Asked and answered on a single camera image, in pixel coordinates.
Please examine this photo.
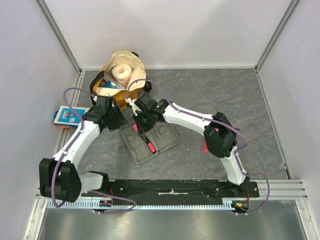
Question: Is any grey plastic tool case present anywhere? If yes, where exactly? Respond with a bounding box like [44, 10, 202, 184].
[120, 122, 181, 165]

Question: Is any long red handled screwdriver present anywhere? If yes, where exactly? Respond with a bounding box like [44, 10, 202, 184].
[140, 134, 157, 154]

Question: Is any red black utility knife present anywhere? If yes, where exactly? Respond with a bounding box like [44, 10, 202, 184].
[203, 141, 209, 153]

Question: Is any short red handled screwdriver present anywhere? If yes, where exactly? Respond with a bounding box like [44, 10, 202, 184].
[133, 123, 139, 132]

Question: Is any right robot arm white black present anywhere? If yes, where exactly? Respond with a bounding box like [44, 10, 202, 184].
[125, 93, 250, 197]

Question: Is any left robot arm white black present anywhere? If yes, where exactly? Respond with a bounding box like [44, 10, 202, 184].
[39, 96, 127, 208]

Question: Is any yellow canvas tool bag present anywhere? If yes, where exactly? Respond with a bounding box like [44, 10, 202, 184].
[89, 49, 152, 110]

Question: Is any blue box inside bag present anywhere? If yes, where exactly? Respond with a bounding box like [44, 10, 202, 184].
[101, 80, 120, 89]

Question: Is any blue white cardboard box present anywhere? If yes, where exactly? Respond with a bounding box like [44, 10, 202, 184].
[53, 105, 81, 128]

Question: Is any white tape roll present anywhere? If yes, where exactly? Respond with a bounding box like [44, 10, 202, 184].
[111, 63, 132, 86]

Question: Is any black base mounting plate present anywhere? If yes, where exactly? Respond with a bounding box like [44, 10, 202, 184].
[81, 178, 261, 207]

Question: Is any white slotted cable duct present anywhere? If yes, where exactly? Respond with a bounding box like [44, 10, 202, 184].
[46, 196, 251, 210]

